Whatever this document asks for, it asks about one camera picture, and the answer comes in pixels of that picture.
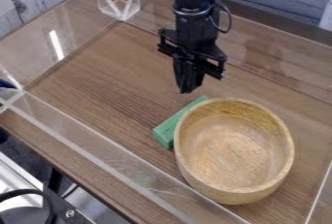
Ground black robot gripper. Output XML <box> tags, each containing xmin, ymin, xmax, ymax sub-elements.
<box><xmin>158</xmin><ymin>8</ymin><xmax>228</xmax><ymax>94</ymax></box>

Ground green rectangular block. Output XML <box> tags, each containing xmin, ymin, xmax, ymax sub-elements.
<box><xmin>151</xmin><ymin>95</ymin><xmax>208</xmax><ymax>149</ymax></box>

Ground brown wooden bowl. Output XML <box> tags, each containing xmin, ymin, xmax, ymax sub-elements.
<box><xmin>174</xmin><ymin>98</ymin><xmax>295</xmax><ymax>205</ymax></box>

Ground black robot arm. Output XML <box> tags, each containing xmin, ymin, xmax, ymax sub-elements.
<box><xmin>158</xmin><ymin>0</ymin><xmax>232</xmax><ymax>94</ymax></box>

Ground clear acrylic tray walls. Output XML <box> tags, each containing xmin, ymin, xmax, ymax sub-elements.
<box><xmin>0</xmin><ymin>0</ymin><xmax>332</xmax><ymax>224</ymax></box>

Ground black table leg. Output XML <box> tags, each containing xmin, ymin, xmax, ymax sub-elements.
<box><xmin>48</xmin><ymin>169</ymin><xmax>63</xmax><ymax>193</ymax></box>

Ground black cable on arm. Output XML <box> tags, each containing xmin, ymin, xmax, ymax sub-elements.
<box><xmin>206</xmin><ymin>0</ymin><xmax>233</xmax><ymax>35</ymax></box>

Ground black metal bracket with screw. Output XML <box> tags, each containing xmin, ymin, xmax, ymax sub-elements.
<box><xmin>43</xmin><ymin>187</ymin><xmax>97</xmax><ymax>224</ymax></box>

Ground black cable lower left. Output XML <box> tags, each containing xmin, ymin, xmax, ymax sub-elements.
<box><xmin>0</xmin><ymin>188</ymin><xmax>55</xmax><ymax>224</ymax></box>

